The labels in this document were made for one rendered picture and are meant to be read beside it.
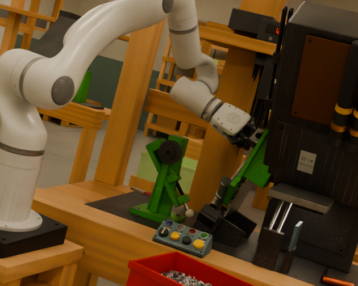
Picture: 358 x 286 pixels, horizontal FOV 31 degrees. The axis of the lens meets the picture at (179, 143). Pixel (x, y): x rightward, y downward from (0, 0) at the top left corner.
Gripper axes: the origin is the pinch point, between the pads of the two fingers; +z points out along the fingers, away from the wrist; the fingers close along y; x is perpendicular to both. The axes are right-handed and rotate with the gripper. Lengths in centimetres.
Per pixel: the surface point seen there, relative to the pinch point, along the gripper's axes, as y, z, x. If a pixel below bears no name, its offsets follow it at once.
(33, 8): 236, -328, 340
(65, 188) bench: -38, -46, 34
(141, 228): -45.4, -10.1, 6.4
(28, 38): 214, -317, 361
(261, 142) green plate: -7.9, 3.6, -10.6
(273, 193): -25.6, 15.9, -18.3
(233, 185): -20.6, 4.0, -2.3
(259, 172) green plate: -12.9, 7.9, -4.3
